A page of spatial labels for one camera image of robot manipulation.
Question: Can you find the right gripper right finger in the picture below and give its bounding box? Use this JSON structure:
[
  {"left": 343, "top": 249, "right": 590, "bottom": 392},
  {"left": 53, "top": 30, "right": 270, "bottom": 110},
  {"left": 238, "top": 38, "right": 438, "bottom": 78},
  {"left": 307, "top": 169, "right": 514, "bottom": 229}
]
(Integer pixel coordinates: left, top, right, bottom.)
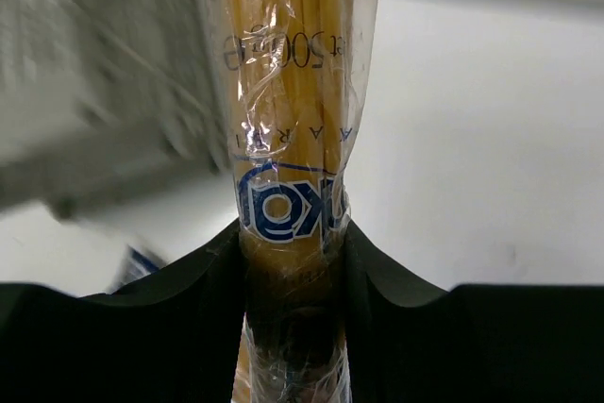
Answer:
[{"left": 344, "top": 225, "right": 603, "bottom": 402}]

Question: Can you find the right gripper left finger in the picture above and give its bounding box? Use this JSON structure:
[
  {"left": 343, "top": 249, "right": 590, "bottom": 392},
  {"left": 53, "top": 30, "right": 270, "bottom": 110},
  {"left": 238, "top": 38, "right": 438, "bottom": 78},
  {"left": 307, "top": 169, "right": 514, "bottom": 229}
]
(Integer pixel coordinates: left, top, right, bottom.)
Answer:
[{"left": 1, "top": 223, "right": 244, "bottom": 402}]

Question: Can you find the long spaghetti bag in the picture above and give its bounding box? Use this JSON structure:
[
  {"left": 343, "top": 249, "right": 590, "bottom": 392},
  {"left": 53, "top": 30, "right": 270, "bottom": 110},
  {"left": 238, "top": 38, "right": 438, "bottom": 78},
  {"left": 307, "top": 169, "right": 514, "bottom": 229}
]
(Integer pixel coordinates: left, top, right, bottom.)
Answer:
[{"left": 106, "top": 246, "right": 168, "bottom": 294}]

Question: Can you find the small spaghetti bag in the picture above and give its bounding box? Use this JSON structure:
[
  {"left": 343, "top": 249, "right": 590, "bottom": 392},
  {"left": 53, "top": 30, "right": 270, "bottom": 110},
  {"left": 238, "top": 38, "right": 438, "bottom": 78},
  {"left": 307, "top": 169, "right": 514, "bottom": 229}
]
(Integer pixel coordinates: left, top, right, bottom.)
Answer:
[{"left": 210, "top": 0, "right": 378, "bottom": 402}]

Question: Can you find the grey three-tier tray shelf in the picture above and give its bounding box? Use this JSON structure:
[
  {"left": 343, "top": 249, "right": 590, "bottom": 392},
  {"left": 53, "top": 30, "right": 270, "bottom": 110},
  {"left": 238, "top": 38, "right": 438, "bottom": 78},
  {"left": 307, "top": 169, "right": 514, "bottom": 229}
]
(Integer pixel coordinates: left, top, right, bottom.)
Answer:
[{"left": 1, "top": 0, "right": 229, "bottom": 219}]

